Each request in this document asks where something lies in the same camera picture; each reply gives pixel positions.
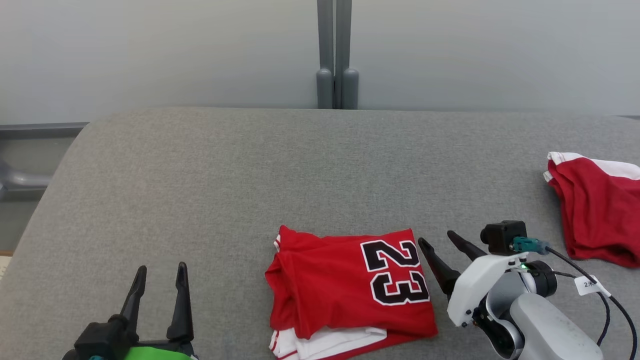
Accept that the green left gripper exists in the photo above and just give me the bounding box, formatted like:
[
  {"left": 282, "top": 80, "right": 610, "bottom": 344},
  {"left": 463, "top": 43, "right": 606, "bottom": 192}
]
[{"left": 119, "top": 261, "right": 199, "bottom": 360}]

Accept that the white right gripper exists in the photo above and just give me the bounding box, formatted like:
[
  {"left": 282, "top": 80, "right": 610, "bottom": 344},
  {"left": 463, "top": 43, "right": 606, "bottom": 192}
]
[{"left": 417, "top": 229, "right": 530, "bottom": 329}]

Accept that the red jersey number 23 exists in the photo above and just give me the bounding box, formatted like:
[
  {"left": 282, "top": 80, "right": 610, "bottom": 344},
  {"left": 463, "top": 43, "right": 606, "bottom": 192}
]
[{"left": 264, "top": 224, "right": 440, "bottom": 360}]

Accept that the red garment with white stripe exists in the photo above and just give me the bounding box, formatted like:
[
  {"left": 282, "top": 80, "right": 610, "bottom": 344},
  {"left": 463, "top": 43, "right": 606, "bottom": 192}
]
[{"left": 543, "top": 151, "right": 640, "bottom": 269}]

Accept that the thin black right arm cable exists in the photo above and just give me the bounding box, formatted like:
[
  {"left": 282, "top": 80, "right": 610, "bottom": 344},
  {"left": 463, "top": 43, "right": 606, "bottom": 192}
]
[{"left": 552, "top": 269, "right": 611, "bottom": 346}]

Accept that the white tag on right cable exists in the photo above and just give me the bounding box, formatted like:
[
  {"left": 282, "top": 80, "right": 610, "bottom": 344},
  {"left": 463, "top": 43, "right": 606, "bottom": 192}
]
[{"left": 573, "top": 273, "right": 612, "bottom": 299}]

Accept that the grey metal frame leg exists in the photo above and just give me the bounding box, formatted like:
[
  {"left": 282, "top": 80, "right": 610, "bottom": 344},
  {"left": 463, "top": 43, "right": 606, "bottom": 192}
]
[{"left": 0, "top": 158, "right": 54, "bottom": 204}]

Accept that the grey partition base rail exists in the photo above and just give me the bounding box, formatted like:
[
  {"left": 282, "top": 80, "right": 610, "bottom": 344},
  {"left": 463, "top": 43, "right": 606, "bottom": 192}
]
[{"left": 0, "top": 122, "right": 90, "bottom": 141}]

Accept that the grey partition post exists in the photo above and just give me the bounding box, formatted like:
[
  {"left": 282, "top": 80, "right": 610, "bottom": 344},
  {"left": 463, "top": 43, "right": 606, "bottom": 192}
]
[
  {"left": 315, "top": 0, "right": 335, "bottom": 110},
  {"left": 333, "top": 0, "right": 360, "bottom": 111}
]

